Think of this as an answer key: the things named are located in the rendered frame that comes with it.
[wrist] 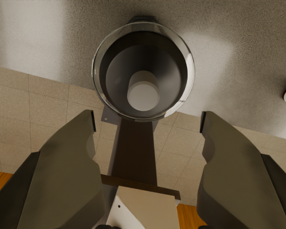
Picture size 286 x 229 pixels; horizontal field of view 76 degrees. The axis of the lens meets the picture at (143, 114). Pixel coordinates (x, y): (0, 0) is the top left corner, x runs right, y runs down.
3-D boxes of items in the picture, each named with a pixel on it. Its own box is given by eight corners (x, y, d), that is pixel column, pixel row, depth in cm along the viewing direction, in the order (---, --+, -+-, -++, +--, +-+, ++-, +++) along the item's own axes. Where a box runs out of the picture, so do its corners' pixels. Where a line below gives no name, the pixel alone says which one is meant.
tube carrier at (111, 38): (171, 13, 35) (204, 22, 16) (167, 69, 40) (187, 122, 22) (115, 12, 35) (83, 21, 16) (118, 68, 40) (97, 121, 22)
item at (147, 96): (189, 29, 19) (209, 40, 13) (178, 108, 23) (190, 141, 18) (98, 28, 19) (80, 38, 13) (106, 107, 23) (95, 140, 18)
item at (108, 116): (152, 133, 168) (161, 243, 90) (101, 120, 160) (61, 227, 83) (173, 87, 144) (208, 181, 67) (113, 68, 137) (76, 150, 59)
